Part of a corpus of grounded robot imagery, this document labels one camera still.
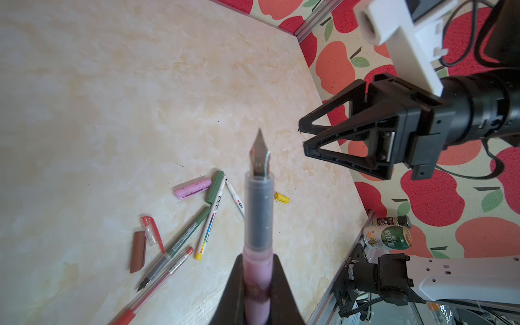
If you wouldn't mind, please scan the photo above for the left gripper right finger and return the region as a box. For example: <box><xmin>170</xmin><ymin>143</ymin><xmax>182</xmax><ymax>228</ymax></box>
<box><xmin>269</xmin><ymin>255</ymin><xmax>306</xmax><ymax>325</ymax></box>

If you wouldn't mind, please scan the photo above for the clear red pen cap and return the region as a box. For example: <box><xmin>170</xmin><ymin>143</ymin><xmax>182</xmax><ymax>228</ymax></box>
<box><xmin>140</xmin><ymin>215</ymin><xmax>166</xmax><ymax>253</ymax></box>

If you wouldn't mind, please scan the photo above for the green marker pen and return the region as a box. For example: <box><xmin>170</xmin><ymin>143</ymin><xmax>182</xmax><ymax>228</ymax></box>
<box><xmin>137</xmin><ymin>206</ymin><xmax>210</xmax><ymax>292</ymax></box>

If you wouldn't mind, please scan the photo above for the white pen brown end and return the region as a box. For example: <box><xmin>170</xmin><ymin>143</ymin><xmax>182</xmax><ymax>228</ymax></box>
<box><xmin>226</xmin><ymin>178</ymin><xmax>245</xmax><ymax>217</ymax></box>

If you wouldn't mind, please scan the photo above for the green pen cap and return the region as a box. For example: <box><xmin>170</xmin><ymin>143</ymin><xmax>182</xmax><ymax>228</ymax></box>
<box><xmin>205</xmin><ymin>170</ymin><xmax>226</xmax><ymax>205</ymax></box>

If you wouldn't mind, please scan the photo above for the brown pen cap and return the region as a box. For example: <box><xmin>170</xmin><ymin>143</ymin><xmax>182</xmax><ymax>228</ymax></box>
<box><xmin>129</xmin><ymin>231</ymin><xmax>147</xmax><ymax>274</ymax></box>

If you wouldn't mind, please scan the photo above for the pink fountain pen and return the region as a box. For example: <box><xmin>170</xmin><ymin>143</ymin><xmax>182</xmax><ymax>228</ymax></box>
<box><xmin>242</xmin><ymin>130</ymin><xmax>274</xmax><ymax>324</ymax></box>

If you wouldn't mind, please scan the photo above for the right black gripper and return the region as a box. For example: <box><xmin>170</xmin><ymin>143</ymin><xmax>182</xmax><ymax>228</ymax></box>
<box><xmin>298</xmin><ymin>72</ymin><xmax>456</xmax><ymax>181</ymax></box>

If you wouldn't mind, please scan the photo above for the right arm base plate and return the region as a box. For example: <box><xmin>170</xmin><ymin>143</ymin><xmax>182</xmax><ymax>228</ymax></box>
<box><xmin>332</xmin><ymin>243</ymin><xmax>407</xmax><ymax>322</ymax></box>

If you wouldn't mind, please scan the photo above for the pink pen cap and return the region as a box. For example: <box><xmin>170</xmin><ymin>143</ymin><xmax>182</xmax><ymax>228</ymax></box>
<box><xmin>173</xmin><ymin>177</ymin><xmax>212</xmax><ymax>200</ymax></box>

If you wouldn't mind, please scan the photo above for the green drink can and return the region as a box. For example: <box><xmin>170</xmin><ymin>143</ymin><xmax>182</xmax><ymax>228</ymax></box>
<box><xmin>363</xmin><ymin>225</ymin><xmax>412</xmax><ymax>251</ymax></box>

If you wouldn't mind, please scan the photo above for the right aluminium corner post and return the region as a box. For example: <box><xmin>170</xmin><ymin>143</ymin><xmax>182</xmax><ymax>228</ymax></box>
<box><xmin>294</xmin><ymin>0</ymin><xmax>343</xmax><ymax>43</ymax></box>

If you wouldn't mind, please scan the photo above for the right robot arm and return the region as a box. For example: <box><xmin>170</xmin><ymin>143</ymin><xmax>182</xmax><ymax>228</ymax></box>
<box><xmin>299</xmin><ymin>1</ymin><xmax>519</xmax><ymax>317</ymax></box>

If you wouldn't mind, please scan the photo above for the yellow pen cap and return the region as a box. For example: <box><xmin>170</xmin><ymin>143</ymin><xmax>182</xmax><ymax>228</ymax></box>
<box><xmin>274</xmin><ymin>192</ymin><xmax>291</xmax><ymax>204</ymax></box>

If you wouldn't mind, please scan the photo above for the red gel pen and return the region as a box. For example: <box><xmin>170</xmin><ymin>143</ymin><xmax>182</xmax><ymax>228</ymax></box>
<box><xmin>111</xmin><ymin>246</ymin><xmax>194</xmax><ymax>325</ymax></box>

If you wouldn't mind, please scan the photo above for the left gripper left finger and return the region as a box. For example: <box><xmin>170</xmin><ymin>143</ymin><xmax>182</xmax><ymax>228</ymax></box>
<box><xmin>209</xmin><ymin>254</ymin><xmax>246</xmax><ymax>325</ymax></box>

